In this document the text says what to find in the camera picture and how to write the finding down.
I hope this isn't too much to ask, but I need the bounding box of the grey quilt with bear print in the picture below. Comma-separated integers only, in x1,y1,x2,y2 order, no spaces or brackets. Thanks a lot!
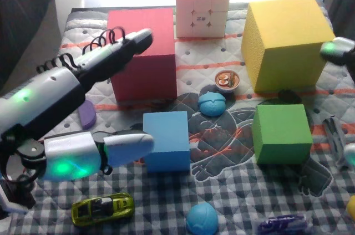
35,2,355,235

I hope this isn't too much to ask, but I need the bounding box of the blue half ball toy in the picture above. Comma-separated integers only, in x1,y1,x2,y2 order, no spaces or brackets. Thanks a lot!
185,201,220,234
197,91,227,117

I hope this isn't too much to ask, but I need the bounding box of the large red foam cube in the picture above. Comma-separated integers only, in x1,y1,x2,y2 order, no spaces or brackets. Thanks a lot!
106,7,178,103

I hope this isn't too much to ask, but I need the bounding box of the purple half disc block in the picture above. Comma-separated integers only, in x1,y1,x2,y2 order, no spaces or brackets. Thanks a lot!
77,99,98,131

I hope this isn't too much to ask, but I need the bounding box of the yellow-green toy car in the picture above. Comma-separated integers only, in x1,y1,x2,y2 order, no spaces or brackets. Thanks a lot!
70,192,135,228

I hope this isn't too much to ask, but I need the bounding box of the large Rubik's cube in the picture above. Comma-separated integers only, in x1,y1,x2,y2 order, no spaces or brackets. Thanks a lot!
175,0,231,39

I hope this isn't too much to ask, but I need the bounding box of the purple toy in clear wrapper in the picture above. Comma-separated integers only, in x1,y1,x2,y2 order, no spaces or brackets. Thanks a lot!
257,213,308,234

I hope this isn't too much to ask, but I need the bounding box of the yellow round toy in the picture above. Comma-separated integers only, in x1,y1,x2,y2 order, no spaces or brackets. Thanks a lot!
346,195,355,219

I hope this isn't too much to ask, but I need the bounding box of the toy ramen bowl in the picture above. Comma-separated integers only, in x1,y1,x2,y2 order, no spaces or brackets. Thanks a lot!
214,69,240,94

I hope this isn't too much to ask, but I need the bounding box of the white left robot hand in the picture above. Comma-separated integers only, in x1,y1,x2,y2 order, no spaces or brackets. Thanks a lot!
43,129,155,182

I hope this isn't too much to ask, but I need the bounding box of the small grey metallic object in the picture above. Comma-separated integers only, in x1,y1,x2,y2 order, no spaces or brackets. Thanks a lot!
323,117,348,170

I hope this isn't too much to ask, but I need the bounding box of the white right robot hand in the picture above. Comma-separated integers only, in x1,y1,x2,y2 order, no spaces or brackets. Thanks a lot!
343,142,355,168

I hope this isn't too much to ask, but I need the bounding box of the large yellow foam cube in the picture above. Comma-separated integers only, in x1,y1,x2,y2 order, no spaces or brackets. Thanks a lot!
240,0,337,94

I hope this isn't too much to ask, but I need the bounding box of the green foam cube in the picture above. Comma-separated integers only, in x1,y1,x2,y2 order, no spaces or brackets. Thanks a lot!
251,104,314,165

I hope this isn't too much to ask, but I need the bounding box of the blue foam cube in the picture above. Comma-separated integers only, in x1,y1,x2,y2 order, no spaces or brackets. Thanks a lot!
142,110,191,174

